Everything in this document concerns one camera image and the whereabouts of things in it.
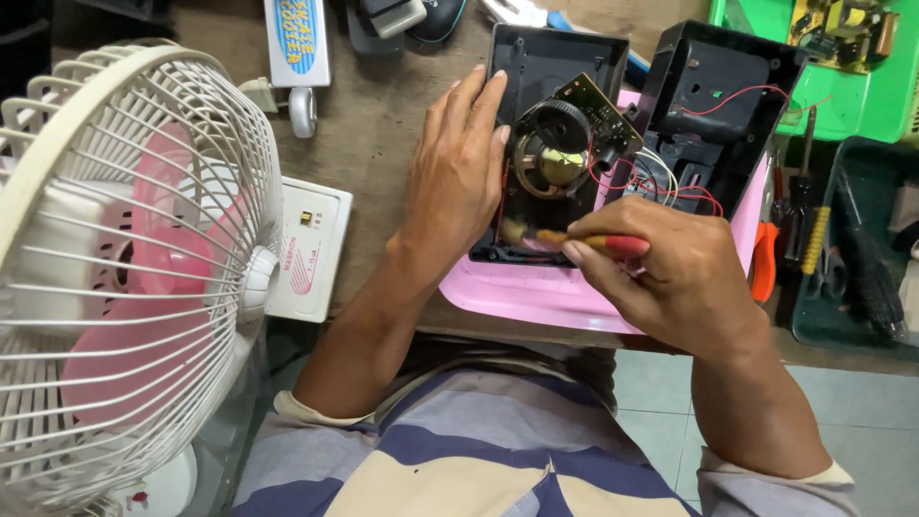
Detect person's left hand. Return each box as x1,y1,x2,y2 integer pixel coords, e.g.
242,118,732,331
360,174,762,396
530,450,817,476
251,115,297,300
391,65,512,270

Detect person's right hand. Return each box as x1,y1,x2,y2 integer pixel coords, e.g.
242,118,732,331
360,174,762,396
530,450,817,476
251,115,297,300
560,195,773,358

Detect small brush red yellow handle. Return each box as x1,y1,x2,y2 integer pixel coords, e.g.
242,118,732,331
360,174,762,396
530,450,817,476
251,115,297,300
500,217,652,260

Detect black radio front casing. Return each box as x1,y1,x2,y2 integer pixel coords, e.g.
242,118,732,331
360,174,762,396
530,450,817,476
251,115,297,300
469,23,631,269

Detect black radio casing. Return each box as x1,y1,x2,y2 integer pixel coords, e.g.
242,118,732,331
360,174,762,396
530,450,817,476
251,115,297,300
622,20,810,221
469,23,631,269

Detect round brass speaker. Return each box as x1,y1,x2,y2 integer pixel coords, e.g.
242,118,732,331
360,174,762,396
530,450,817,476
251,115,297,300
513,131,590,201

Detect black ribbed tuning wheel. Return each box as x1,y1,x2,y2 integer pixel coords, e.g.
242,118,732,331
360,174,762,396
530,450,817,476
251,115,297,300
527,99,594,156

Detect pink plastic tray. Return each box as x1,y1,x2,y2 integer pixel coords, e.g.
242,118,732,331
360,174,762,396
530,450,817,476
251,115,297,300
438,90,770,337

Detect dark green tool tray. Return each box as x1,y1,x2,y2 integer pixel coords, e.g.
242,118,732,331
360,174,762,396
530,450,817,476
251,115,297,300
791,136,919,353

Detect grey scissors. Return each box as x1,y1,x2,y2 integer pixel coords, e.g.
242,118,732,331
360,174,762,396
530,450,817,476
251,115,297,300
807,246,849,300

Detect black computer mouse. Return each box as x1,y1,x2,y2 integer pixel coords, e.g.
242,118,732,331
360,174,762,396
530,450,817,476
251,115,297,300
408,0,468,44

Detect green radio circuit board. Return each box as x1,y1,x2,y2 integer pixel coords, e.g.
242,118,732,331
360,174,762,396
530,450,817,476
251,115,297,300
513,72,645,175

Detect grey plastic device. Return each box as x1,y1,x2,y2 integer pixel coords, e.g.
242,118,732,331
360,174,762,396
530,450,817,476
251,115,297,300
358,0,429,40

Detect white and blue tool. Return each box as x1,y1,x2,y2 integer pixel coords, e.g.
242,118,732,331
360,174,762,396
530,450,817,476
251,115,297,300
480,0,575,32

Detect black bristle brush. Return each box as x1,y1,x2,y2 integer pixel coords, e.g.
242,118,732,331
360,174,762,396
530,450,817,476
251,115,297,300
836,169,908,343

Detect white toy scooter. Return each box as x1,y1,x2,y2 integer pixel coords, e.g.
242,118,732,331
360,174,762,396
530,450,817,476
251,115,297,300
263,0,333,140

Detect black radio back casing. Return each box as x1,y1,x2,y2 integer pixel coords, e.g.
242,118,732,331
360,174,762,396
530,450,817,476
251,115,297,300
622,20,810,221

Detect green plastic basket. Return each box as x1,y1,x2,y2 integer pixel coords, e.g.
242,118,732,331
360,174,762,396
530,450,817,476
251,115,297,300
709,0,919,144

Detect person's striped shirt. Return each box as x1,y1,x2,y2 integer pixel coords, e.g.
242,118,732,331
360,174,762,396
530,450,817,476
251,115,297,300
230,337,863,517

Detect yellow circuit board with parts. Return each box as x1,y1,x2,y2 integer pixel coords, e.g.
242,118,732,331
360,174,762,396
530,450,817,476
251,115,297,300
787,0,900,76

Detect white desk fan pink blades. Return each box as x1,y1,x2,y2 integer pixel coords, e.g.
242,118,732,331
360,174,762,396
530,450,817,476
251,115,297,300
0,39,355,517

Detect white round plastic base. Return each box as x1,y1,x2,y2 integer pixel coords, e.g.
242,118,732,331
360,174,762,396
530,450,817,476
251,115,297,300
108,444,199,517

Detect orange handled pliers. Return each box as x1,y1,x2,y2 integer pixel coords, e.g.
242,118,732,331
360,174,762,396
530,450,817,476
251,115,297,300
750,221,781,303

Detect white wires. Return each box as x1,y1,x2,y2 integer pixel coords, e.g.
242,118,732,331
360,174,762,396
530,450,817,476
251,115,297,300
635,147,680,206

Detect looped red wires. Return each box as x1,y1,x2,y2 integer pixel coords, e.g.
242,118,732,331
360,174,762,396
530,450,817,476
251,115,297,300
586,140,725,218

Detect small red handled screwdriver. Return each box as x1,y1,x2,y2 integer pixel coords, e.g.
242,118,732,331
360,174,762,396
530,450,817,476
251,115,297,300
771,167,788,225

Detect black handled screwdriver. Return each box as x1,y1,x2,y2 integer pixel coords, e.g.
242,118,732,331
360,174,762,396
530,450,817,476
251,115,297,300
782,106,818,264

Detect yellow ribbed handle tool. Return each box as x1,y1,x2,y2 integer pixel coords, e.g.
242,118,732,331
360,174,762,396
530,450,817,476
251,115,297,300
801,207,832,277

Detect long thin red wire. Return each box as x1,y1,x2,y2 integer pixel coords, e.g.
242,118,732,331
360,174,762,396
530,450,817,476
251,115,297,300
678,84,834,117

